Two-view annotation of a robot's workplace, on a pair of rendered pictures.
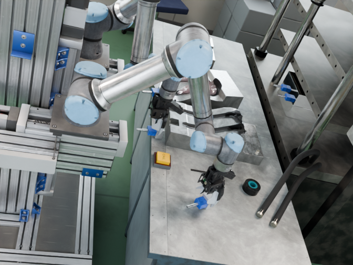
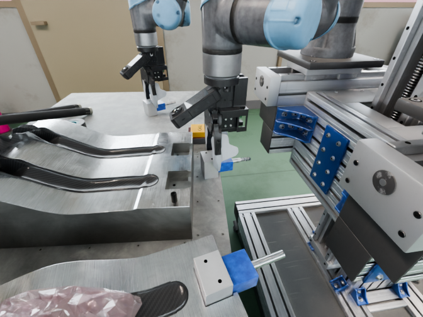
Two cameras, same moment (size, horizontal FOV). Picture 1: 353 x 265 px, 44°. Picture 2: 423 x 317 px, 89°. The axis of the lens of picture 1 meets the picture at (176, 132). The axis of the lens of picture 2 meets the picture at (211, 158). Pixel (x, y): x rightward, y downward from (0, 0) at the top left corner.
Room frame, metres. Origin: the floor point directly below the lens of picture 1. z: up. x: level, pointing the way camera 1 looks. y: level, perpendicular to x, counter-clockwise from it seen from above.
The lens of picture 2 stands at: (2.12, 0.18, 1.16)
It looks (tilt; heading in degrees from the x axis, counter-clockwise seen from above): 35 degrees down; 192
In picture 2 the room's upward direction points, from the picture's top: straight up
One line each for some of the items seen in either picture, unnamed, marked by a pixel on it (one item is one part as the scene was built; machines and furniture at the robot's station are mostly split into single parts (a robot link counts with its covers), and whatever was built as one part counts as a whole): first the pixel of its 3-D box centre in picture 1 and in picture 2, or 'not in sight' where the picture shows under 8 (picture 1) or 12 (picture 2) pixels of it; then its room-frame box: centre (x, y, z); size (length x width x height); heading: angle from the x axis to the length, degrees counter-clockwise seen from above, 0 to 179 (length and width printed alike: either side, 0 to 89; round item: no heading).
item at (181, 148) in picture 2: (173, 124); (182, 155); (1.73, 0.03, 0.87); 0.05 x 0.05 x 0.04; 16
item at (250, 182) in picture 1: (251, 186); (73, 127); (1.57, -0.42, 0.82); 0.08 x 0.08 x 0.04
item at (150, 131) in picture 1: (149, 130); (226, 161); (1.67, 0.13, 0.83); 0.13 x 0.05 x 0.05; 116
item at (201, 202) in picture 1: (199, 203); (160, 105); (1.33, -0.20, 0.83); 0.13 x 0.05 x 0.05; 137
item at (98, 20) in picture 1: (94, 19); not in sight; (1.80, 0.54, 1.20); 0.13 x 0.12 x 0.14; 149
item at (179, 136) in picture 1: (215, 129); (74, 172); (1.83, -0.18, 0.87); 0.50 x 0.26 x 0.14; 106
